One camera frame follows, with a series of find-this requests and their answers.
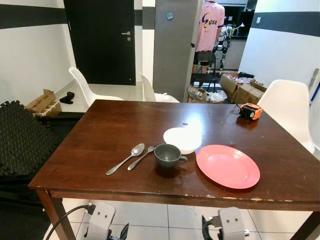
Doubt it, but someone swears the pink plate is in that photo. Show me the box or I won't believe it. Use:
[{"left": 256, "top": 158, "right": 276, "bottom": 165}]
[{"left": 195, "top": 144, "right": 261, "bottom": 190}]

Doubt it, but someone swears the small silver spoon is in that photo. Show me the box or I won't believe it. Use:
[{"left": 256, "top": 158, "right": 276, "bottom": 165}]
[{"left": 127, "top": 145, "right": 157, "bottom": 171}]

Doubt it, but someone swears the large silver spoon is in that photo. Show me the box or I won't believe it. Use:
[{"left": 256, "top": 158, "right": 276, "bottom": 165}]
[{"left": 105, "top": 143, "right": 146, "bottom": 176}]

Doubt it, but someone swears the grey cup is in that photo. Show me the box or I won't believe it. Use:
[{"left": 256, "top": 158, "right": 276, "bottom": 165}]
[{"left": 154, "top": 143, "right": 188, "bottom": 169}]

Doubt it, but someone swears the white bowl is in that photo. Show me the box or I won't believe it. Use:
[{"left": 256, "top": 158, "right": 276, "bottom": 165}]
[{"left": 163, "top": 127, "right": 203, "bottom": 155}]

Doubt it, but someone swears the dark wooden table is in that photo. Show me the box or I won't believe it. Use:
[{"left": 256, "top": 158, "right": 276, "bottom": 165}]
[{"left": 28, "top": 99, "right": 320, "bottom": 240}]

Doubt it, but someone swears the orange black device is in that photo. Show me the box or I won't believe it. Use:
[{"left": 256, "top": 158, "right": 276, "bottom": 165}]
[{"left": 238, "top": 103, "right": 264, "bottom": 121}]

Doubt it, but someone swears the pile of plastic bags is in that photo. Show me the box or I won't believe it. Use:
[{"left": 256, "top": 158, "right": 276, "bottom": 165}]
[{"left": 187, "top": 85, "right": 228, "bottom": 104}]

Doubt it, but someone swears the black foam mat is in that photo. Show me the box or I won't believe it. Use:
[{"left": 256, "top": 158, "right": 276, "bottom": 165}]
[{"left": 0, "top": 100, "right": 66, "bottom": 177}]

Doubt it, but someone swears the large cardboard box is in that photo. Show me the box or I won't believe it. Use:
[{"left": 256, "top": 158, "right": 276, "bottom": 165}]
[{"left": 220, "top": 74, "right": 268, "bottom": 105}]

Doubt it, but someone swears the white plastic chair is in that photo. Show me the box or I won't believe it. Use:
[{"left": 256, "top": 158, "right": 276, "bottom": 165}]
[
  {"left": 68, "top": 66, "right": 124, "bottom": 108},
  {"left": 139, "top": 73, "right": 180, "bottom": 104},
  {"left": 256, "top": 79, "right": 317, "bottom": 154}
]

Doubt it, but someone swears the black shoe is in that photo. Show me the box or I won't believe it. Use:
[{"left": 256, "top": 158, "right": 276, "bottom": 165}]
[{"left": 59, "top": 91, "right": 76, "bottom": 105}]

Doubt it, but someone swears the small open cardboard box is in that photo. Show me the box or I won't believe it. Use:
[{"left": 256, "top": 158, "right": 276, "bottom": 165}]
[{"left": 26, "top": 89, "right": 62, "bottom": 117}]

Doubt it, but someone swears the blue pole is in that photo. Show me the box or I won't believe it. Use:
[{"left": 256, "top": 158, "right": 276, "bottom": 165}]
[{"left": 310, "top": 81, "right": 320, "bottom": 103}]

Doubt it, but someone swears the grey door panel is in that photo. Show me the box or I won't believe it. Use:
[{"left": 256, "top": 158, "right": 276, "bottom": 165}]
[{"left": 152, "top": 0, "right": 202, "bottom": 103}]

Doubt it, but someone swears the white black humanoid robot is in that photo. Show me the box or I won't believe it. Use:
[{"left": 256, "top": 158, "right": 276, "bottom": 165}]
[{"left": 216, "top": 25, "right": 236, "bottom": 71}]

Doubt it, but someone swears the black door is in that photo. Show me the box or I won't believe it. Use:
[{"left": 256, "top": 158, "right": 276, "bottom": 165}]
[{"left": 63, "top": 0, "right": 137, "bottom": 86}]

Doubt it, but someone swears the pink printed jersey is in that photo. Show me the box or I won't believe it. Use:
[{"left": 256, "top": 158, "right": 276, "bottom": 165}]
[{"left": 194, "top": 0, "right": 226, "bottom": 53}]

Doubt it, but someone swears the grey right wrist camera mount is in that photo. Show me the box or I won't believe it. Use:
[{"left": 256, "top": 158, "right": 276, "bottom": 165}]
[{"left": 218, "top": 207, "right": 247, "bottom": 240}]

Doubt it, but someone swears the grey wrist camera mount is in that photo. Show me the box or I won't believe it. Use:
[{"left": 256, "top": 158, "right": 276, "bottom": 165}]
[
  {"left": 82, "top": 201, "right": 116, "bottom": 240},
  {"left": 218, "top": 207, "right": 247, "bottom": 240}
]

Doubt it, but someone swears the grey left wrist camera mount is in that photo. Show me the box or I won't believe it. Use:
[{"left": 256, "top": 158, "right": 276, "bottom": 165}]
[{"left": 82, "top": 201, "right": 116, "bottom": 240}]

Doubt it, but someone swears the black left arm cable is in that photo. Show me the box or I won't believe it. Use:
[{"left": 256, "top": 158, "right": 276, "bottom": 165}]
[{"left": 45, "top": 202, "right": 97, "bottom": 240}]

